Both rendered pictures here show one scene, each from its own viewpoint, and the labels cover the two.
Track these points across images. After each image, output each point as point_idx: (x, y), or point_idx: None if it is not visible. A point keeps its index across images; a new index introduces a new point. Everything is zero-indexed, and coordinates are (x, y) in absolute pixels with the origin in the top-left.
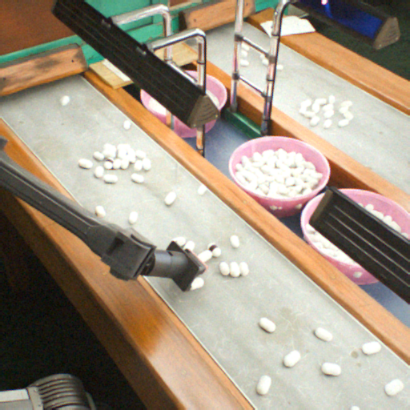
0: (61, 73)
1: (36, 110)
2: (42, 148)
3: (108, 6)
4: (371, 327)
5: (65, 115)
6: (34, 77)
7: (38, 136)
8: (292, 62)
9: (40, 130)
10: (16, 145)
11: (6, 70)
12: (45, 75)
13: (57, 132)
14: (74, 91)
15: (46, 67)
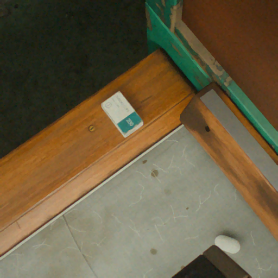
0: (275, 234)
1: (195, 193)
2: (74, 226)
3: None
4: None
5: (183, 251)
6: (241, 183)
7: (111, 213)
8: None
9: (131, 212)
10: (58, 185)
11: (220, 128)
12: (254, 202)
13: (125, 245)
14: (275, 258)
15: (266, 203)
